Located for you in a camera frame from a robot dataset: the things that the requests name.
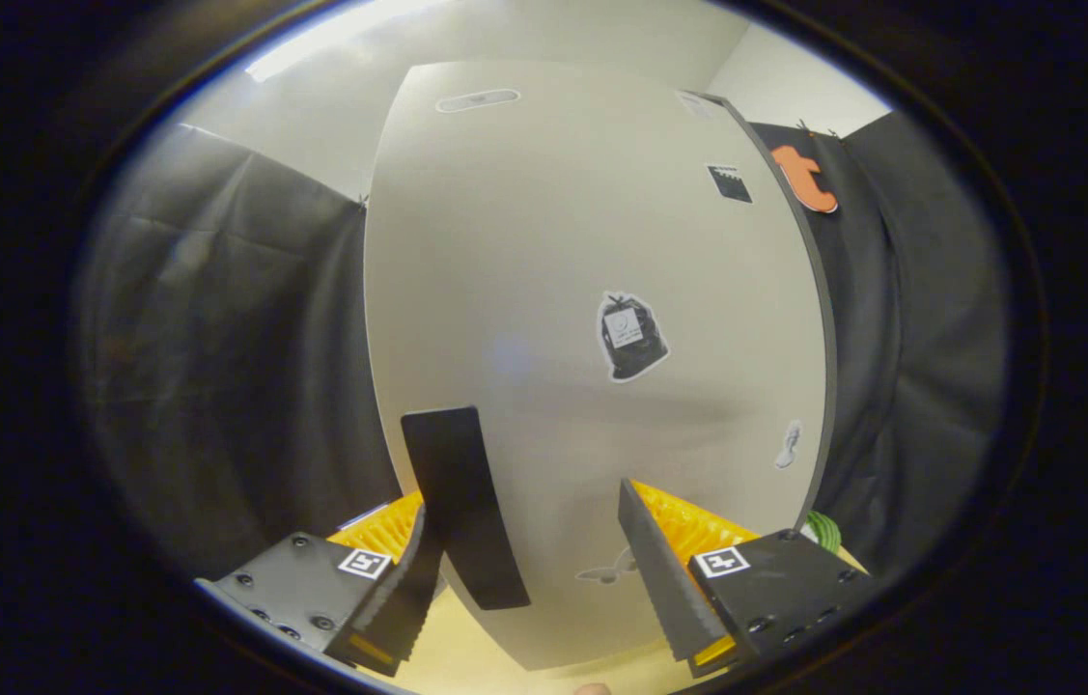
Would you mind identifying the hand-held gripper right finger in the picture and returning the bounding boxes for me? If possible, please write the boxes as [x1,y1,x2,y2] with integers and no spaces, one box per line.
[617,478,887,679]

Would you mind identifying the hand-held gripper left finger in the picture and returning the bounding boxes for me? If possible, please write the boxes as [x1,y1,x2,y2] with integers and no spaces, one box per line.
[194,489,448,679]

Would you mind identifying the black door handle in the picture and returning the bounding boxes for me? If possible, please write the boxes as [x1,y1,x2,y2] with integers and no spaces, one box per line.
[401,405,532,611]

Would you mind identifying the grey shoe cabinet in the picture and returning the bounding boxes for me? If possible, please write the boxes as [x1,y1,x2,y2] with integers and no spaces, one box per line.
[698,92,839,527]

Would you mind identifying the green striped watermelon toy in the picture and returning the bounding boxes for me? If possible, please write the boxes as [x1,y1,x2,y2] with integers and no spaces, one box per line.
[802,510,842,556]

